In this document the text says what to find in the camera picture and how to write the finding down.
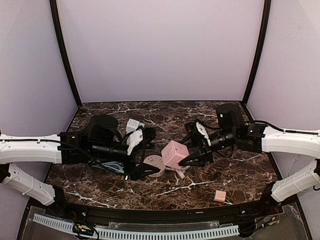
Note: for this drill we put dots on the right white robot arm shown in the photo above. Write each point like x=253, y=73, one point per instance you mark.
x=296, y=152

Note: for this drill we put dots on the pink round power strip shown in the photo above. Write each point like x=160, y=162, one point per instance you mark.
x=157, y=162

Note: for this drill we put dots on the white cube socket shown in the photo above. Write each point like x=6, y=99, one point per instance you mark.
x=132, y=125

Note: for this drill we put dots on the pink small plug adapter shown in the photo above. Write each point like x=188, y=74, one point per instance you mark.
x=220, y=196

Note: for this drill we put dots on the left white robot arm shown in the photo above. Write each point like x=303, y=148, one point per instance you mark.
x=66, y=148

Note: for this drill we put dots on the small circuit board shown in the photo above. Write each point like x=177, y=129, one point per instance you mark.
x=82, y=229

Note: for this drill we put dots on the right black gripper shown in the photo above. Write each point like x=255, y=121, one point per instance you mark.
x=203, y=149

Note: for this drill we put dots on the black front table rail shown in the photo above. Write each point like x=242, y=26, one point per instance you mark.
x=236, y=214

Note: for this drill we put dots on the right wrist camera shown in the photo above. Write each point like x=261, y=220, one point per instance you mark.
x=202, y=131

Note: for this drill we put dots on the left black frame post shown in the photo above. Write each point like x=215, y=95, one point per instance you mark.
x=63, y=51

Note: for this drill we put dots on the pink cube socket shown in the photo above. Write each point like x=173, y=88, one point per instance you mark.
x=173, y=153

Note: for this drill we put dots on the right black frame post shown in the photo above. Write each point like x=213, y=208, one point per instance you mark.
x=258, y=51

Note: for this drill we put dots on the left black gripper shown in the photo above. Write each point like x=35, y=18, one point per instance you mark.
x=135, y=162

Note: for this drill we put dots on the black frame post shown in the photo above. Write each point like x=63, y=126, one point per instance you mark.
x=63, y=51
x=258, y=51

